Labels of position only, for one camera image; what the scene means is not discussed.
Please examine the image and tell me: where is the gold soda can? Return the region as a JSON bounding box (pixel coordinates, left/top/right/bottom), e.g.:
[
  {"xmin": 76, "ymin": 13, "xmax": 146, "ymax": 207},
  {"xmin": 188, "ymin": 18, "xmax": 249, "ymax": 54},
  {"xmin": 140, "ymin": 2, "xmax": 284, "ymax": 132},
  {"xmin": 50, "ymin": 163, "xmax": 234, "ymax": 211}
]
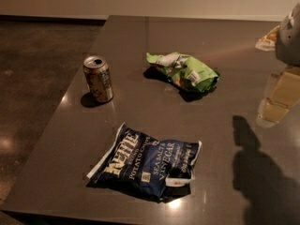
[{"xmin": 82, "ymin": 55, "xmax": 113, "ymax": 103}]

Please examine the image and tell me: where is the green rice chip bag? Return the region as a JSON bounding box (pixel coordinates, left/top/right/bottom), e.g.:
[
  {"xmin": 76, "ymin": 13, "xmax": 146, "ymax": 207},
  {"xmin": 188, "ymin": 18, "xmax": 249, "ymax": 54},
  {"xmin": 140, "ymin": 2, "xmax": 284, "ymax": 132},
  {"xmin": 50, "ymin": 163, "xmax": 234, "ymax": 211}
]
[{"xmin": 146, "ymin": 52, "xmax": 219, "ymax": 93}]

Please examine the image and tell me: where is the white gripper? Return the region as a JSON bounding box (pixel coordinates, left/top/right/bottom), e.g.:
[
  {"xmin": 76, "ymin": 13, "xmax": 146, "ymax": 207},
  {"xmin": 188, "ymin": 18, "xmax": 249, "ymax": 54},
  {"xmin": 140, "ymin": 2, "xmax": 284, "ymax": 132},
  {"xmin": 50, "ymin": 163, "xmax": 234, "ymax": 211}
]
[{"xmin": 255, "ymin": 3, "xmax": 300, "ymax": 128}]

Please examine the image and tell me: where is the blue Kettle chip bag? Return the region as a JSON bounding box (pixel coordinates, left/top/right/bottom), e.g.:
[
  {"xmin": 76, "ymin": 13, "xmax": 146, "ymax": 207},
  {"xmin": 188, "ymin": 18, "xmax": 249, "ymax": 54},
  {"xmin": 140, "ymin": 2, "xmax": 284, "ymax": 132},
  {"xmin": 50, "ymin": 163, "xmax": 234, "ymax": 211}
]
[{"xmin": 87, "ymin": 125, "xmax": 202, "ymax": 200}]

